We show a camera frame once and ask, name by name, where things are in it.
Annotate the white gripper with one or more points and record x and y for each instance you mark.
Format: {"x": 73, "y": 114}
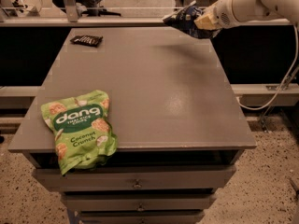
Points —
{"x": 219, "y": 13}

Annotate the blue chip bag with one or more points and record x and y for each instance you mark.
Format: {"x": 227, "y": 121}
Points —
{"x": 184, "y": 20}

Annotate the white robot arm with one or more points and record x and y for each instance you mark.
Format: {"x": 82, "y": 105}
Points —
{"x": 266, "y": 10}

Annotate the rxbar chocolate bar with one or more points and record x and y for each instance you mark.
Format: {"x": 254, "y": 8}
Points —
{"x": 87, "y": 40}

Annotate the green dang chips bag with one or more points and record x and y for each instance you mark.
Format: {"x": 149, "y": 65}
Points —
{"x": 83, "y": 137}

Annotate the grey drawer cabinet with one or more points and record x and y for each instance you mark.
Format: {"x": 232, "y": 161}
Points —
{"x": 170, "y": 103}

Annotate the top drawer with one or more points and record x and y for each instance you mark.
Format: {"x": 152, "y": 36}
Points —
{"x": 137, "y": 178}

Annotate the drawer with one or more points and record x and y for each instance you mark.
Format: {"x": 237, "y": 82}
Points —
{"x": 138, "y": 202}
{"x": 147, "y": 217}
{"x": 137, "y": 178}

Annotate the middle drawer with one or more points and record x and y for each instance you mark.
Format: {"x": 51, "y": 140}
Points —
{"x": 138, "y": 202}

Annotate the bottom drawer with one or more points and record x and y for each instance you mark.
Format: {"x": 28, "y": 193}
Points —
{"x": 147, "y": 217}

